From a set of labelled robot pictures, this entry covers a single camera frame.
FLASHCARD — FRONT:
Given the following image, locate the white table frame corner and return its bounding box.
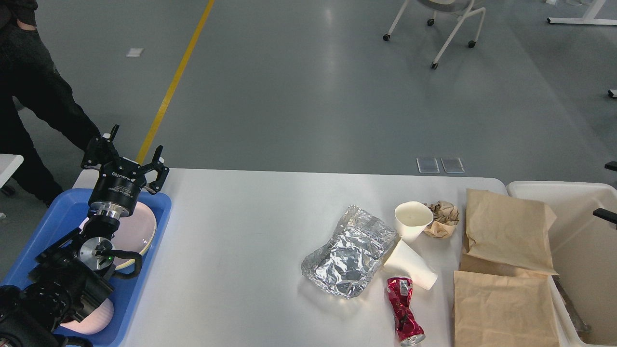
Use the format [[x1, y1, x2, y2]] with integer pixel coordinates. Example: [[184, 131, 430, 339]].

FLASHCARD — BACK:
[[547, 0, 617, 27]]

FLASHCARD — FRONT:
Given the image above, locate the white side table left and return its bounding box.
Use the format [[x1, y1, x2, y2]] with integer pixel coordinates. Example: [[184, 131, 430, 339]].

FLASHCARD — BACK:
[[0, 153, 24, 187]]

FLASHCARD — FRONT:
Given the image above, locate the person in dark clothes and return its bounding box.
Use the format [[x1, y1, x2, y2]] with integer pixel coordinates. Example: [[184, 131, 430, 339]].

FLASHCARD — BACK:
[[0, 0, 101, 206]]

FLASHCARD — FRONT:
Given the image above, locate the pink plate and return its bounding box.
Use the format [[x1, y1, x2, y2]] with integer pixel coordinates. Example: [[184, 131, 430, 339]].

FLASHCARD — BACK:
[[77, 202, 157, 270]]

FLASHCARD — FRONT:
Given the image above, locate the lying white paper cup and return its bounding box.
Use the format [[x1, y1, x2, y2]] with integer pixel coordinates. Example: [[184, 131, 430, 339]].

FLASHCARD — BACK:
[[383, 240, 438, 291]]

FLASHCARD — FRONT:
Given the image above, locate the crumpled brown paper ball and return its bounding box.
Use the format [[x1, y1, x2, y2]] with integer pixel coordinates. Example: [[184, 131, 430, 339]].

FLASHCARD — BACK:
[[423, 200, 460, 239]]

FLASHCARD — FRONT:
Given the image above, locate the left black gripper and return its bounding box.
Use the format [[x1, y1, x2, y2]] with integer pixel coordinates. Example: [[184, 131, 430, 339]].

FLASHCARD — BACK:
[[81, 124, 169, 217]]

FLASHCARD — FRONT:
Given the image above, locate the crushed red can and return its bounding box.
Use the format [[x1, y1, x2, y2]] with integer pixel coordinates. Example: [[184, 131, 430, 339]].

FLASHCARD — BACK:
[[386, 277, 426, 347]]

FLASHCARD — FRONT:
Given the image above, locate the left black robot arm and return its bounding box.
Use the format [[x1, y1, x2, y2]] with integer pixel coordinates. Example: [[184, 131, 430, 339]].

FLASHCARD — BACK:
[[1, 125, 169, 347]]

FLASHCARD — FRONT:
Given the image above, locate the white chair top right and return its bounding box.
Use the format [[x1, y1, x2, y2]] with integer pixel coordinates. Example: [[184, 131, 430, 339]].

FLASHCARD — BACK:
[[383, 0, 487, 69]]

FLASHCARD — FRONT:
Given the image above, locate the white plastic bin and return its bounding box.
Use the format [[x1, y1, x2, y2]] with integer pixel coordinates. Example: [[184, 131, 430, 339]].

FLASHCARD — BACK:
[[507, 181, 617, 347]]

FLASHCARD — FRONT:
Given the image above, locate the lower brown paper bag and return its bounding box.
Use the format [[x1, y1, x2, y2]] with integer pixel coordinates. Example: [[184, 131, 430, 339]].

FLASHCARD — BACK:
[[454, 271, 560, 347]]

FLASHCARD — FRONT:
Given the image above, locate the brown paper bag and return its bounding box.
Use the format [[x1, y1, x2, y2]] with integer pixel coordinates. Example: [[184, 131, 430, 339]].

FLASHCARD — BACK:
[[459, 189, 558, 278], [454, 271, 560, 347]]

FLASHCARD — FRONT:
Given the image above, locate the white paper on floor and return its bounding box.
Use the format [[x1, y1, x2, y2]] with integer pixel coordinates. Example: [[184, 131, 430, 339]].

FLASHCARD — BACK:
[[125, 48, 145, 58]]

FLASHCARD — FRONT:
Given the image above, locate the crumpled aluminium foil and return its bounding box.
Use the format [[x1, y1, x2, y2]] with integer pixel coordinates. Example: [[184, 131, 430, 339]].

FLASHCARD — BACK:
[[300, 206, 399, 299]]

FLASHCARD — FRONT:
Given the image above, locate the upright white paper cup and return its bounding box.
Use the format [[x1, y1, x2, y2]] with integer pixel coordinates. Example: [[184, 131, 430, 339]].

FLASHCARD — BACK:
[[394, 200, 434, 243]]

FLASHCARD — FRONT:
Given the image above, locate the left clear floor plate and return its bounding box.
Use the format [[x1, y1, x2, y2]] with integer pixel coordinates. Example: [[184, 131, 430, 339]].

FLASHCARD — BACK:
[[416, 157, 440, 175]]

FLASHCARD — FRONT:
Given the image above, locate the pink mug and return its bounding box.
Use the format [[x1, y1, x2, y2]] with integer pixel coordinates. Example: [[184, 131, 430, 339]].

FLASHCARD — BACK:
[[60, 298, 114, 334]]

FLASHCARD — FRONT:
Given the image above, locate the blue plastic tray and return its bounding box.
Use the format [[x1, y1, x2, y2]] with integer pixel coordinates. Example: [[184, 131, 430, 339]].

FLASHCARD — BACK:
[[1, 188, 172, 347]]

